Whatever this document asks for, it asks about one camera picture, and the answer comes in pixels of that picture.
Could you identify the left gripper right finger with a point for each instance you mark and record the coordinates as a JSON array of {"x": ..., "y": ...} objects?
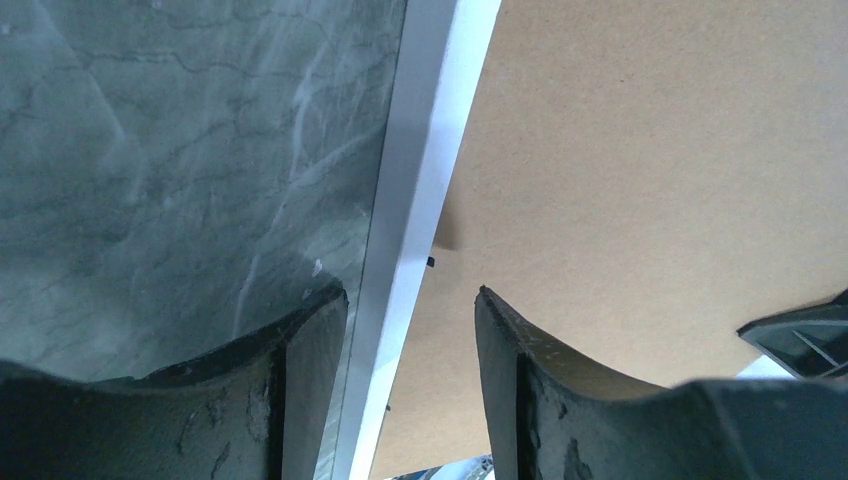
[{"x": 555, "y": 413}]

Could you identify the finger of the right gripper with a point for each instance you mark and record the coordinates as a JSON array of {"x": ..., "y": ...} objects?
[{"x": 809, "y": 342}]

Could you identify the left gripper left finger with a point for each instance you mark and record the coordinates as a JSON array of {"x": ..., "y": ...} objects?
[{"x": 254, "y": 408}]

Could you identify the brown backing board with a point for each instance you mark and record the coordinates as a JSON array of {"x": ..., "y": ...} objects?
[{"x": 639, "y": 179}]

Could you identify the silver picture frame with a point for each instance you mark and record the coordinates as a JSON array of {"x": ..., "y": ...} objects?
[{"x": 442, "y": 51}]

